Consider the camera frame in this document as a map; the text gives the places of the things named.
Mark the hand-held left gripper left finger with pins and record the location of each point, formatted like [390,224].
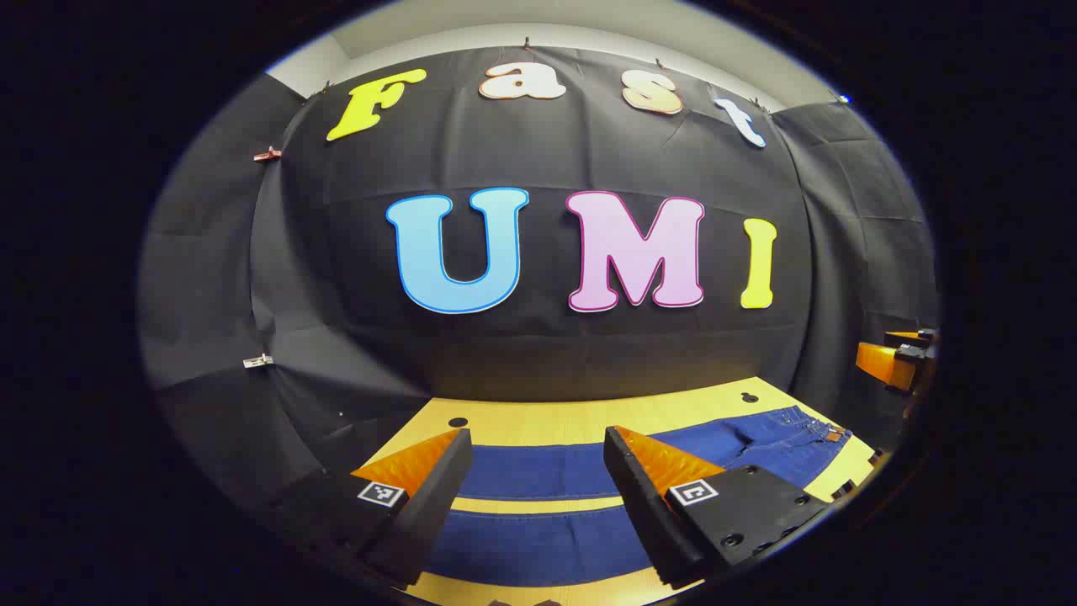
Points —
[433,505]

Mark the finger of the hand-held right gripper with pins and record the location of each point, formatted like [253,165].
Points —
[883,364]
[913,338]

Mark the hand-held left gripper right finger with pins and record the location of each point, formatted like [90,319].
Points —
[639,497]

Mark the blue jeans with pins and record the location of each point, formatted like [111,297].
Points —
[538,471]

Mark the black backdrop cloth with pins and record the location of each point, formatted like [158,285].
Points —
[538,353]

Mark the white clip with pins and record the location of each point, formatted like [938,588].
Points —
[257,361]

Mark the red clip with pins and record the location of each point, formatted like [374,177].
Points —
[267,155]

